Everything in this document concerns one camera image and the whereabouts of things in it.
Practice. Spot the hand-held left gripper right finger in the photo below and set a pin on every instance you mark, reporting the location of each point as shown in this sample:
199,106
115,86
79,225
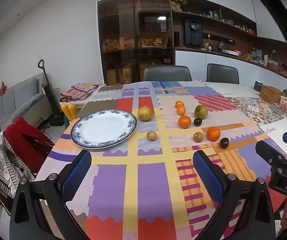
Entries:
208,177

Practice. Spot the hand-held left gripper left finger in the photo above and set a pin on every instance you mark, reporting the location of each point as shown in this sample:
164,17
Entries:
76,177

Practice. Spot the blue patterned white plate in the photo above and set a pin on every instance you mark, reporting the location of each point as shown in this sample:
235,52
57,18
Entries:
103,128

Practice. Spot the dark plum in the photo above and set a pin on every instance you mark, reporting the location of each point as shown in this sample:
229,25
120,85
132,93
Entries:
197,122
224,143

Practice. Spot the large orange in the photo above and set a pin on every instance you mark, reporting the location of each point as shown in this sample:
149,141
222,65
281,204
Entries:
184,121
213,133

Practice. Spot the green pear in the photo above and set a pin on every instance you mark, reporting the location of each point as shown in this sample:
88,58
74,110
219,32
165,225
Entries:
201,111

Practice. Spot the brown round fruit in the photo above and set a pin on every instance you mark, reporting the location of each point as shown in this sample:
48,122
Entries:
198,137
151,135

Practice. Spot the yellow pear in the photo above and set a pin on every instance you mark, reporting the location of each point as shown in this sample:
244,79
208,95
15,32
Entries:
145,113

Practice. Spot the white printed paper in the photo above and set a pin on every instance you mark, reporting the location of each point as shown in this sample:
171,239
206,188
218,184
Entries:
278,132

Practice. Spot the grey metal tin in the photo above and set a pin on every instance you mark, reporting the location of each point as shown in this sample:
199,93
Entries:
277,108

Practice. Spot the floral table mat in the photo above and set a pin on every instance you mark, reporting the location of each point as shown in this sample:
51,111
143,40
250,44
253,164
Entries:
252,110

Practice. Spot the wicker basket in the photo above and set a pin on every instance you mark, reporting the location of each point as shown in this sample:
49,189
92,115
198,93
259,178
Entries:
271,94

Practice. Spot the colourful patchwork tablecloth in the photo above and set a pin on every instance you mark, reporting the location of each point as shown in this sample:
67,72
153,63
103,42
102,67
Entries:
148,187

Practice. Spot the red jacket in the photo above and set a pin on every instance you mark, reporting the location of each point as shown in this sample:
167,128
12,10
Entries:
23,137

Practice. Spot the yellow plastic stool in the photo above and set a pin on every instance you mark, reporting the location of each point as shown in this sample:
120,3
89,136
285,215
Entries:
68,111

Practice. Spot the small orange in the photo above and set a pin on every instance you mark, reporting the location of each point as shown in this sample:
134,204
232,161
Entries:
179,104
181,110

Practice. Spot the striped grey cloth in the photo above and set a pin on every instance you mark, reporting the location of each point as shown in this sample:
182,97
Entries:
1,157

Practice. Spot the folded red patterned cloth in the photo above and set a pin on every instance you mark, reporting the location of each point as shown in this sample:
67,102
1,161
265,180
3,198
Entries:
78,92

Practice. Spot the black upright vacuum cleaner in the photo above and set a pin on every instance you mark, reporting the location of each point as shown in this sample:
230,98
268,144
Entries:
51,95

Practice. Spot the grey sofa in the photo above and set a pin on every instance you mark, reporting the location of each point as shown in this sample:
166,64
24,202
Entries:
11,102

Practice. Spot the black water dispenser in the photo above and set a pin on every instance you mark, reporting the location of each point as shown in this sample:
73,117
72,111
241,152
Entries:
193,32

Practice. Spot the black thermos bottle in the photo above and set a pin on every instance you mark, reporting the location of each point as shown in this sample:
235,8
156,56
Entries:
177,39

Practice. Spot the glass door cabinet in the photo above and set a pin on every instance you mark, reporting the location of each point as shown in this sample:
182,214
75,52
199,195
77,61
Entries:
133,35

